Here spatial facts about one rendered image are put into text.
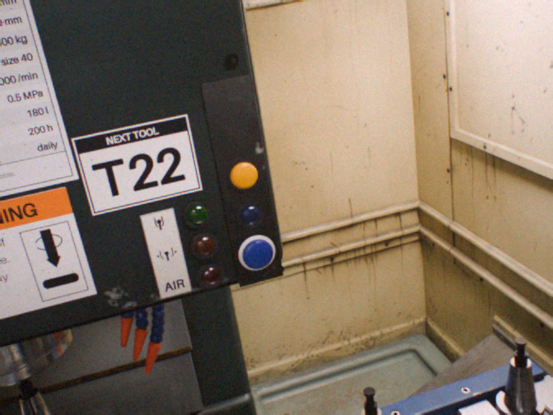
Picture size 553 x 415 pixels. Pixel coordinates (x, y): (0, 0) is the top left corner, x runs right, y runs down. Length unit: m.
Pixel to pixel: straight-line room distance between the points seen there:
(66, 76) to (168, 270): 0.19
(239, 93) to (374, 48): 1.20
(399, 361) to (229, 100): 1.61
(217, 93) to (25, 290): 0.24
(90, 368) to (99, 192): 0.87
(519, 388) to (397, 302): 1.15
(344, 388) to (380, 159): 0.72
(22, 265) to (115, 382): 0.87
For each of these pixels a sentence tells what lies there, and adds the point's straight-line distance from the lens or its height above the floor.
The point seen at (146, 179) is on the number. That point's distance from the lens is 0.54.
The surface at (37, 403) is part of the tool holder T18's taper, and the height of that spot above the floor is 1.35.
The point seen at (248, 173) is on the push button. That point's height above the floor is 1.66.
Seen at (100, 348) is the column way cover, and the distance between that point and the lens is 1.36.
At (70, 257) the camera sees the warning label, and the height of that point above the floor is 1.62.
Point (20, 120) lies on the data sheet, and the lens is 0.53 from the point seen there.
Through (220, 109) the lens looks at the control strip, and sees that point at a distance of 0.53.
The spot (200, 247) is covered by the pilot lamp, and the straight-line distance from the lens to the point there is 0.56.
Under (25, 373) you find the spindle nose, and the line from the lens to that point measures 0.78.
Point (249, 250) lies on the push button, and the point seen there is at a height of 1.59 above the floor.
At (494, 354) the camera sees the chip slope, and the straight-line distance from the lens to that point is 1.67.
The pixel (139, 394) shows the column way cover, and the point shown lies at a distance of 1.44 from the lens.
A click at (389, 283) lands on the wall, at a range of 1.97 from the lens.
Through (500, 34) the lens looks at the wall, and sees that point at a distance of 1.40.
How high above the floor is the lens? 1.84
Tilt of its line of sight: 22 degrees down
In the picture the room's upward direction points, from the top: 9 degrees counter-clockwise
